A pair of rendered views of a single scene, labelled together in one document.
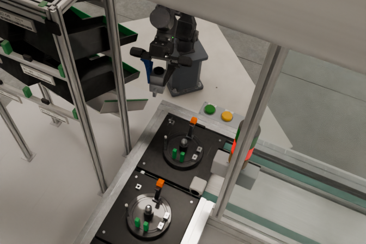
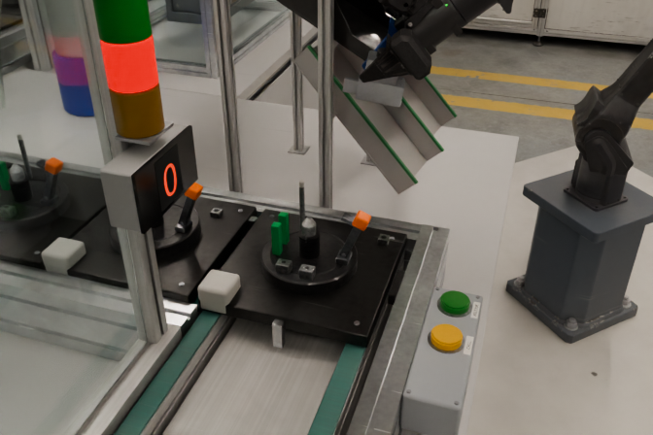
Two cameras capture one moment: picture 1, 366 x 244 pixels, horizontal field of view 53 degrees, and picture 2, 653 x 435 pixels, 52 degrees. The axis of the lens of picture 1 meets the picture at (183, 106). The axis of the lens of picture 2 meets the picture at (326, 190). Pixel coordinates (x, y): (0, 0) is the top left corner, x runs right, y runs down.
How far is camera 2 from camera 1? 1.14 m
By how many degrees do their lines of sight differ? 64
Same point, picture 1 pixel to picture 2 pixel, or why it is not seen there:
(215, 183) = (250, 353)
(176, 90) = (521, 281)
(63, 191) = not seen: hidden behind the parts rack
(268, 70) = not seen: outside the picture
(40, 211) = (204, 175)
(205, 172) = (256, 301)
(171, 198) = (191, 256)
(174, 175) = (246, 256)
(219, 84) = (609, 379)
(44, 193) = not seen: hidden behind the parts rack
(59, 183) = (253, 182)
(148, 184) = (223, 226)
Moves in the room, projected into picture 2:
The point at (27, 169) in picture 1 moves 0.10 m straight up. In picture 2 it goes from (275, 152) to (273, 112)
